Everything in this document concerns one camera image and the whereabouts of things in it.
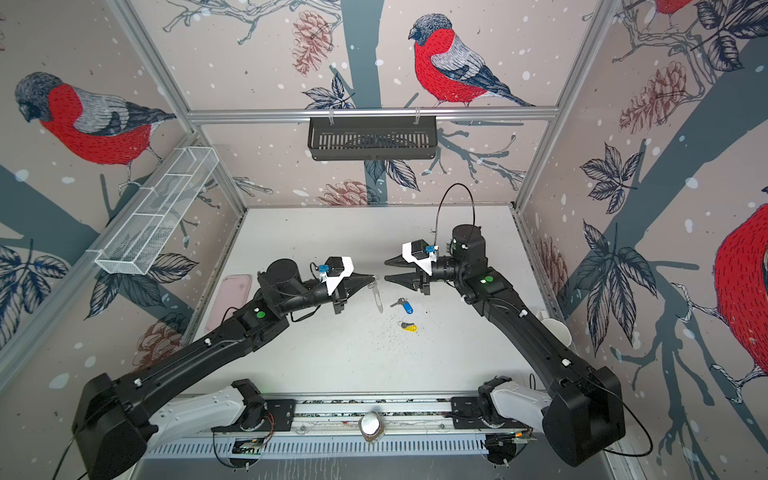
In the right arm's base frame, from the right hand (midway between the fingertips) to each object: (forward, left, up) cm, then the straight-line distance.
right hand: (385, 272), depth 68 cm
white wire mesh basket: (+3, +62, +4) cm, 62 cm away
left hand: (-3, +3, +2) cm, 5 cm away
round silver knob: (-28, +2, -18) cm, 33 cm away
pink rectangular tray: (+7, +53, -26) cm, 59 cm away
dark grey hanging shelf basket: (+58, +9, 0) cm, 58 cm away
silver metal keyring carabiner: (-6, +2, -1) cm, 6 cm away
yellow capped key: (0, -6, -30) cm, 30 cm away
